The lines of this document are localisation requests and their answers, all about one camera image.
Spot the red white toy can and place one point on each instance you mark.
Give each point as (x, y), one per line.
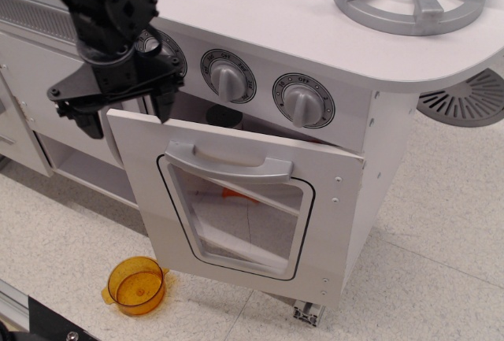
(224, 117)

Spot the white toy kitchen stove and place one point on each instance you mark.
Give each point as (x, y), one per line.
(290, 123)

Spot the grey vent grille plate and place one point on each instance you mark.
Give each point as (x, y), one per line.
(38, 19)

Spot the grey left stove knob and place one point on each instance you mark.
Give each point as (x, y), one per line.
(149, 42)

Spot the orange transparent toy pot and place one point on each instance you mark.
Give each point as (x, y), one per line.
(136, 285)

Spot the grey middle stove knob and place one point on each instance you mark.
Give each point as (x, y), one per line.
(228, 76)

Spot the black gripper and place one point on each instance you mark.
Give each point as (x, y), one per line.
(91, 88)

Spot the grey stove knob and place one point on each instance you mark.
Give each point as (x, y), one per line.
(304, 101)
(149, 42)
(228, 76)

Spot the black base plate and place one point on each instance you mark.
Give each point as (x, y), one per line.
(45, 324)

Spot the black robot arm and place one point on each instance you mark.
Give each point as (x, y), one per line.
(107, 30)

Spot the aluminium frame rail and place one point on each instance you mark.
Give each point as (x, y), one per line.
(14, 307)

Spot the grey slotted round disc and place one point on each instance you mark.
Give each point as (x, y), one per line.
(475, 102)

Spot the aluminium extrusion foot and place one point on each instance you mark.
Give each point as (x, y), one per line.
(308, 312)

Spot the white cabinet door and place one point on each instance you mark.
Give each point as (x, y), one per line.
(30, 72)

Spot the grey cabinet door handle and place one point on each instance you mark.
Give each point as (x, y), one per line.
(109, 137)

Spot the white oven door with window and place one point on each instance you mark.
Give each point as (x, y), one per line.
(260, 211)

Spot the orange toy carrot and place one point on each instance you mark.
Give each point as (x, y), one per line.
(229, 193)

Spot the grey right stove knob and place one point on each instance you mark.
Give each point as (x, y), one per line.
(304, 101)

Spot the grey oven door handle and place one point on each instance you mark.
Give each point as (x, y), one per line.
(185, 156)

